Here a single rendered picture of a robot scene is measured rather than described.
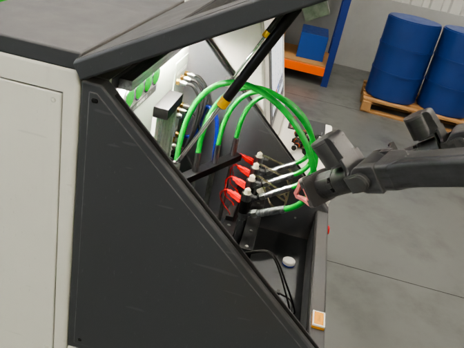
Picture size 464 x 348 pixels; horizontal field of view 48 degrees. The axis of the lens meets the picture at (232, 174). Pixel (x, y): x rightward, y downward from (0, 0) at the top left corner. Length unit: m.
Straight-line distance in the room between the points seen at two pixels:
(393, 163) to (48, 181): 0.66
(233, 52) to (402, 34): 4.42
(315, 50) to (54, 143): 5.74
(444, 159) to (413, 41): 5.08
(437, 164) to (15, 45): 0.74
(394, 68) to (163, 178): 5.12
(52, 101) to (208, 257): 0.42
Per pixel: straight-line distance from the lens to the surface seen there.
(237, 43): 1.60
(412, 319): 3.05
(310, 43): 6.61
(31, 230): 1.18
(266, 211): 1.24
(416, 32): 5.91
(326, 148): 1.02
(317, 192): 1.11
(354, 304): 2.97
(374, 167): 0.95
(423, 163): 0.89
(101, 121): 0.98
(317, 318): 1.28
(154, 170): 0.99
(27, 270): 1.25
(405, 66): 5.97
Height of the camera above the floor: 1.78
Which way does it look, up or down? 27 degrees down
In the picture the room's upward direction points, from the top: 12 degrees clockwise
